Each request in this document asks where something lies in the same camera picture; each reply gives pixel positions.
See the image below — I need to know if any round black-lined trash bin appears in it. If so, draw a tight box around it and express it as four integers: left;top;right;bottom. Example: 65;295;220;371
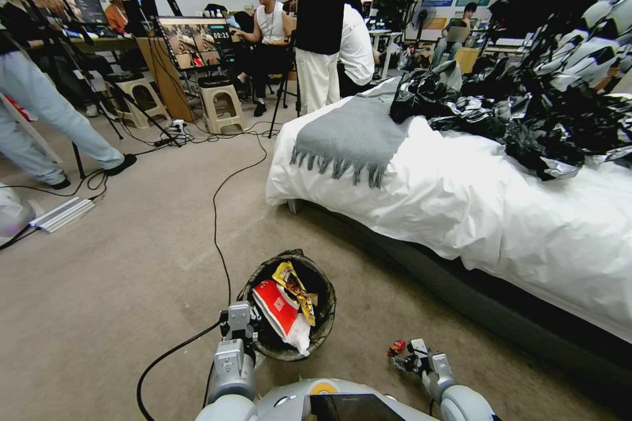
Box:
236;249;338;362

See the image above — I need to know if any crumpled black garbage bag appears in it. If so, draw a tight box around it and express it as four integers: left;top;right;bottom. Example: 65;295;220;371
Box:
389;59;464;124

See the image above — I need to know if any red and white plastic bag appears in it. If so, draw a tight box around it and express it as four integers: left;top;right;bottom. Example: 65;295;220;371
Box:
251;278;313;357

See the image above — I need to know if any yellow snack wrapper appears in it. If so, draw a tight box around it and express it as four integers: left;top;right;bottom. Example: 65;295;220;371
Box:
272;261;317;328

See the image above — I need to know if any white robot front shell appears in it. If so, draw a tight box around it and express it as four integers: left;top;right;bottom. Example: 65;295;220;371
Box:
195;377;448;421

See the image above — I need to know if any dark grey bed base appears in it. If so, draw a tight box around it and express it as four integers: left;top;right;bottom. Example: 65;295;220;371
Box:
287;197;632;395

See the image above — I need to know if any white bed duvet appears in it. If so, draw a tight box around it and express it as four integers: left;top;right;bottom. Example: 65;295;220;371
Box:
265;76;632;344

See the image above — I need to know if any white power strip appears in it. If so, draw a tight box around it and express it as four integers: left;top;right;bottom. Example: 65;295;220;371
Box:
153;118;192;149

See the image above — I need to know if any grey fringed throw blanket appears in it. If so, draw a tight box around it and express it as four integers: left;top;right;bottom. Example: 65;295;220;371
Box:
289;76;415;189

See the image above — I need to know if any beige plastic stool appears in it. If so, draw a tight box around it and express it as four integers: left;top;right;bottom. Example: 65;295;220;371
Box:
197;76;250;136
104;72;172;130

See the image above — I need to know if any wooden desk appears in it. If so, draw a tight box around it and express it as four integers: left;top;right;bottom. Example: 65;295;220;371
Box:
72;35;196;124

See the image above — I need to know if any computer monitor with timer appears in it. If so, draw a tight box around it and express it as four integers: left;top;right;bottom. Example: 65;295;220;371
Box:
156;16;234;72

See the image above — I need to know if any person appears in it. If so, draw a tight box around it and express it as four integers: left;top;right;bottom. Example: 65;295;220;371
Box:
257;0;348;116
337;0;382;99
431;1;480;70
100;0;130;36
230;0;298;118
0;0;138;191

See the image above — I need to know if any black plastic bag pile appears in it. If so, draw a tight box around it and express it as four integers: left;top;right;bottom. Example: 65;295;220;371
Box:
428;0;632;182

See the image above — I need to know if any black standing fan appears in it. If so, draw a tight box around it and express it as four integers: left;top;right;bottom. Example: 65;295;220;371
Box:
410;8;439;66

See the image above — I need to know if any long black floor cable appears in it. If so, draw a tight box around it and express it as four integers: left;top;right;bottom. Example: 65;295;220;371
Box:
212;130;269;305

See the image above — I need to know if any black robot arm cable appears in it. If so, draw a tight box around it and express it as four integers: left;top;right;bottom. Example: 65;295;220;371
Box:
136;320;224;421

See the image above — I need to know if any black camera tripod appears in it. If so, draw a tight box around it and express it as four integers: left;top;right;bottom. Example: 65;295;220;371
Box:
267;30;303;139
9;0;182;180

